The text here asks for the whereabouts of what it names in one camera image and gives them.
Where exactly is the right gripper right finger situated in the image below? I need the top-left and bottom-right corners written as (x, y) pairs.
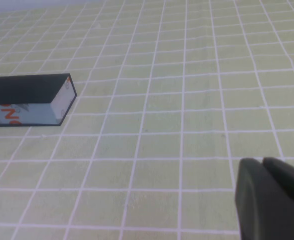
top-left (262, 156), bottom-right (294, 219)

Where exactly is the black glasses case printed front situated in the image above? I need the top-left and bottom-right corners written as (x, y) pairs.
top-left (0, 73), bottom-right (78, 128)

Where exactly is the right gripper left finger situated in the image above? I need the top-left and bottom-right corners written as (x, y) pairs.
top-left (234, 157), bottom-right (294, 240)

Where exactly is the green white-grid tablecloth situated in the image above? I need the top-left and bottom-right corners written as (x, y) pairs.
top-left (0, 0), bottom-right (294, 240)

